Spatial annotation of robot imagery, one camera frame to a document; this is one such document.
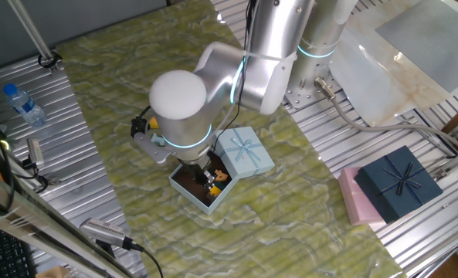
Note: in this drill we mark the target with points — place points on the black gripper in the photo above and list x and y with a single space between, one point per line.
194 166

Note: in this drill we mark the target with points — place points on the light blue gift box base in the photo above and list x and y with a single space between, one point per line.
190 193

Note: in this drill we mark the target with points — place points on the light blue gift box lid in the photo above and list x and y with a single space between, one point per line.
248 154

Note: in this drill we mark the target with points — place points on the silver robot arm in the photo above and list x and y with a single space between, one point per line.
271 38

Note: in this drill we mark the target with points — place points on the dark blue gift box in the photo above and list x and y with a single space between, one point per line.
398 183

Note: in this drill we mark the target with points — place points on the gold metallic toy block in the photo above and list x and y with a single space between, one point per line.
215 190

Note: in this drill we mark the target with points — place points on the dark blue toy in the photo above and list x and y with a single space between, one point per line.
221 184

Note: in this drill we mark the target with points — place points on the green marble pattern mat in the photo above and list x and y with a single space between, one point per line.
232 231

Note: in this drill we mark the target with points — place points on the white ridged device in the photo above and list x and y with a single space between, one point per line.
101 229

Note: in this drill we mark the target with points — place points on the silver robot mounting plate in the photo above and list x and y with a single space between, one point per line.
296 96

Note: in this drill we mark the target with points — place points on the pink flat object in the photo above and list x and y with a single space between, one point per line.
358 204

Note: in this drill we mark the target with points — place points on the beige flat sheet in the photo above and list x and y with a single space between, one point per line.
367 77

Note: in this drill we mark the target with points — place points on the clear plastic water bottle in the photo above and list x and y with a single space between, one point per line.
24 106

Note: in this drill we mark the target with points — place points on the black keyboard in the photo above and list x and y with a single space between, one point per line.
1 251

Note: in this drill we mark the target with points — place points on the silver tripod pole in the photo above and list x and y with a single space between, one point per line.
31 31

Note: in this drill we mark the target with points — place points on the grey studded baseplate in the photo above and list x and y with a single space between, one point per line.
433 34

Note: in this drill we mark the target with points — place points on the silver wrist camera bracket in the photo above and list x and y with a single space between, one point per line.
151 148

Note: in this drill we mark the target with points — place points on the aluminium frame bar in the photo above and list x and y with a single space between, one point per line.
39 224

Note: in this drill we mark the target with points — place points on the silver aluminium rail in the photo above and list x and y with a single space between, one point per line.
456 162

